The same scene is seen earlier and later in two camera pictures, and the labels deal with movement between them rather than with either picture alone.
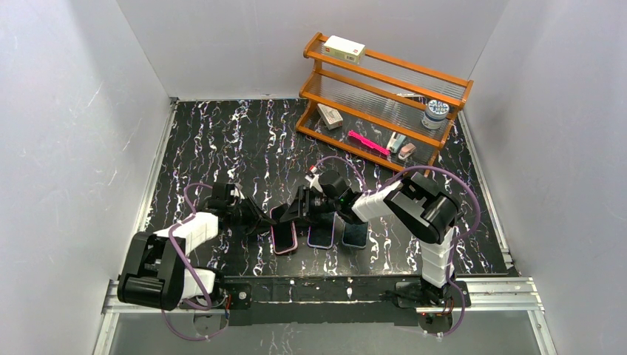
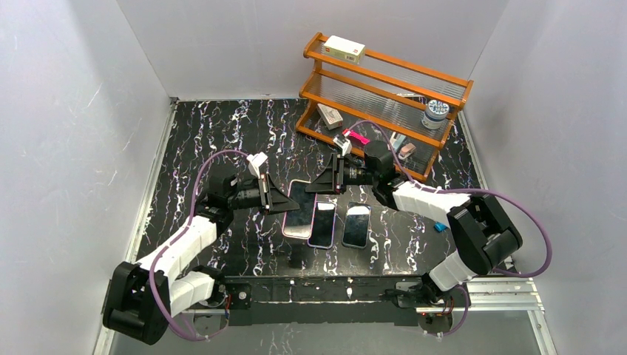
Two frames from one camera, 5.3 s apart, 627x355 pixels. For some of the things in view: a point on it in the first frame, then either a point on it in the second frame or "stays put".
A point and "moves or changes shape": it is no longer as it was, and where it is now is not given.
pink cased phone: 284,233 moves or changes shape
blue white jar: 436,112 stays put
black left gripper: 245,211 → 267,192
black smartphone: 356,234 stays put
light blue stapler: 395,142 stays put
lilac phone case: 321,235 stays put
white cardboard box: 347,50 stays put
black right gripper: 302,203 → 336,174
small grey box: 331,117 stays put
